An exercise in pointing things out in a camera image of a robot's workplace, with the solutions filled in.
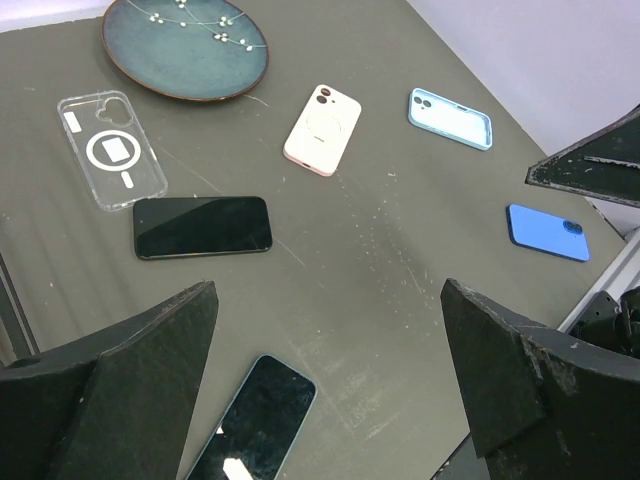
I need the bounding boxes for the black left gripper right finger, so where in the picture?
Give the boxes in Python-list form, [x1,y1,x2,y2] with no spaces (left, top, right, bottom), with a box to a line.
[440,279,639,479]

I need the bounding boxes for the teal ceramic floral plate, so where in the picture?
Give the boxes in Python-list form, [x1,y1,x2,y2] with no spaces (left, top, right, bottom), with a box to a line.
[101,0,269,102]

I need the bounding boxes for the blue phone face down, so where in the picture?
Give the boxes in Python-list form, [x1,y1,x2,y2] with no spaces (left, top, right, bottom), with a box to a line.
[506,204,591,262]

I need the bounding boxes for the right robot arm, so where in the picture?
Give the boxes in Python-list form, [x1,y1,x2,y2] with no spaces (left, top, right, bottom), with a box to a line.
[525,109,639,358]

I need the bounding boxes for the pink phone case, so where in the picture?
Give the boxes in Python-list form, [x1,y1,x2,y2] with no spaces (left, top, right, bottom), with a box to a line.
[283,84,362,177]

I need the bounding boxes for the clear magsafe phone case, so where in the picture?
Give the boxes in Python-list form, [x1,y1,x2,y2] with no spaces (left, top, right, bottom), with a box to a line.
[57,90,168,212]

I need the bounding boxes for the teal phone dark screen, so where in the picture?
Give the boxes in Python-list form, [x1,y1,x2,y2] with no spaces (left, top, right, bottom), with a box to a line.
[187,355,317,479]

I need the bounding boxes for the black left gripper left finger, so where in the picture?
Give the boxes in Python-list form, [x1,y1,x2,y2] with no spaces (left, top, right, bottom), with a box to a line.
[1,281,219,479]

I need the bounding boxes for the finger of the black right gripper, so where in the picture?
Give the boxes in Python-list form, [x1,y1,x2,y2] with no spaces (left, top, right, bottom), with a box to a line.
[525,109,639,208]

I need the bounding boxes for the light blue phone case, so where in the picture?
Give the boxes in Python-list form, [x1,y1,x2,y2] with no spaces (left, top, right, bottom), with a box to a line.
[408,88,493,151]

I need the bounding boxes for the black phone dark screen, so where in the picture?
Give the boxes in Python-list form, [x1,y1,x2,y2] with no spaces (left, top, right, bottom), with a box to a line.
[132,196,273,260]

